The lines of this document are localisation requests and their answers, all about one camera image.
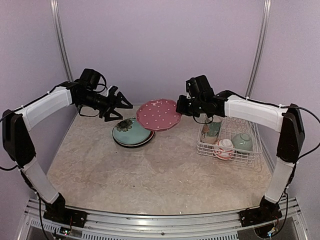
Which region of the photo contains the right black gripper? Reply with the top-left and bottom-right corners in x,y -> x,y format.
176,93 -> 205,117

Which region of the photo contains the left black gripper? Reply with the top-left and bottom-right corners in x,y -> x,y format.
78,90 -> 133,122

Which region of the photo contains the light blue flower plate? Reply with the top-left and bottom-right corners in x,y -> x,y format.
112,117 -> 152,145

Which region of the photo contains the red polka dot plate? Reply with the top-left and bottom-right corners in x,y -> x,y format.
136,98 -> 182,132

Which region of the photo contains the red teal floral plate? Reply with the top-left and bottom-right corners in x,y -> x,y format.
112,130 -> 154,147

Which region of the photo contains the black striped rim plate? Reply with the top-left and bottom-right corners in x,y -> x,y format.
113,131 -> 155,149

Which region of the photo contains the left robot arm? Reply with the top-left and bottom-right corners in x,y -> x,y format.
0,68 -> 133,227

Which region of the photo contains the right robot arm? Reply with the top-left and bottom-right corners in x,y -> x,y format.
176,75 -> 319,227

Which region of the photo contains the teal floral cup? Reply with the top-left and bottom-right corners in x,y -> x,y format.
200,115 -> 223,145

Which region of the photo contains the red white small bowl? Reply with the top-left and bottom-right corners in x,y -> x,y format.
213,138 -> 235,161

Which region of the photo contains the light green bowl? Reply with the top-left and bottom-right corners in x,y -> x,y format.
231,133 -> 253,154

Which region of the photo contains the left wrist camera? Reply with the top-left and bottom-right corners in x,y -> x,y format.
105,85 -> 119,97

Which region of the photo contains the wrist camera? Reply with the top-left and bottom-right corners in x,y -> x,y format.
186,77 -> 199,98
105,85 -> 119,97

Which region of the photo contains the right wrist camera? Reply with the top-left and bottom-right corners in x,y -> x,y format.
186,77 -> 199,98

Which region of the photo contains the white wire dish rack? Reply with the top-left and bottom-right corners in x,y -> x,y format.
196,115 -> 262,164

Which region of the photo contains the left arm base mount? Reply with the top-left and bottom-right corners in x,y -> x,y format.
43,194 -> 88,228

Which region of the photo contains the aluminium front rail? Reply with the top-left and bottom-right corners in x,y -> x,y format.
18,198 -> 307,240

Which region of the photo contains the left aluminium post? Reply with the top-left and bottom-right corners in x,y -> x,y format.
49,0 -> 74,82

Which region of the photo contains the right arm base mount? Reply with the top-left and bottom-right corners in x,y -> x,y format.
238,197 -> 283,227

